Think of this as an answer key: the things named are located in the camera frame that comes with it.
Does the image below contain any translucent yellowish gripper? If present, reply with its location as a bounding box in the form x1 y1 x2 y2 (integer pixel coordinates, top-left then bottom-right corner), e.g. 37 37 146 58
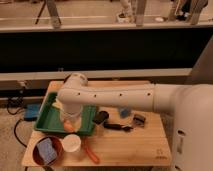
60 114 81 132

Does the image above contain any yellow apple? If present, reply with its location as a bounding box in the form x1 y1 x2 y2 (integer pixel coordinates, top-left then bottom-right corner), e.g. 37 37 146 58
63 122 75 133

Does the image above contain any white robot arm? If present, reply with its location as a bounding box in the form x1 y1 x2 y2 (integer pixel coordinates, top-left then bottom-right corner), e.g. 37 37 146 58
57 73 213 171

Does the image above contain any white paper cup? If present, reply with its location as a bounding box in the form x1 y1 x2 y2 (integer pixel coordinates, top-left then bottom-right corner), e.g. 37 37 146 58
62 134 81 153

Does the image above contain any black small cup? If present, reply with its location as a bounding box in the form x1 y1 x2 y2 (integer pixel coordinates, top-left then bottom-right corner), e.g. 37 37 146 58
93 111 109 125

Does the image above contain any green plastic tray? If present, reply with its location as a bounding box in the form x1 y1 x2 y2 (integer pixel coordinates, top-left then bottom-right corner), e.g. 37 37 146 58
34 92 97 136

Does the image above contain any yellow banana peel toy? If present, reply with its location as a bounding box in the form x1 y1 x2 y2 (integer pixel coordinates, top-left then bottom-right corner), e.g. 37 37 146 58
52 102 60 109

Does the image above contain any blue sponge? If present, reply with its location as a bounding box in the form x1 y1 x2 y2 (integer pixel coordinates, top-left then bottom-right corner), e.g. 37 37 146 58
37 138 57 165

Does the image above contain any blue box on floor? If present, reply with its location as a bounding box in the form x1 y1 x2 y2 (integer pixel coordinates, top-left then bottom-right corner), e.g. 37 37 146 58
24 103 41 121

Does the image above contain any brown bowl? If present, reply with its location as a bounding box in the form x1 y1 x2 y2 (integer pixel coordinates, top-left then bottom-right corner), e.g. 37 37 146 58
32 136 63 166

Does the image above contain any blue crumpled cloth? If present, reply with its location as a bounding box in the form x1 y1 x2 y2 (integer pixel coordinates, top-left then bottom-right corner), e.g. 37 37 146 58
118 108 131 118

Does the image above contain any small black clip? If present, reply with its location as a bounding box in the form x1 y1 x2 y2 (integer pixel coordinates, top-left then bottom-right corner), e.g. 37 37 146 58
133 114 146 127

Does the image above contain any black handled tool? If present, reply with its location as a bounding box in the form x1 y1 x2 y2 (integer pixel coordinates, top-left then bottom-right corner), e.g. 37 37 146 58
103 122 133 132

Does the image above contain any black cable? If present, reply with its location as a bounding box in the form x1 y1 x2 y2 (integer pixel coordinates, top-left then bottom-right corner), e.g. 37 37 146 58
6 87 28 148

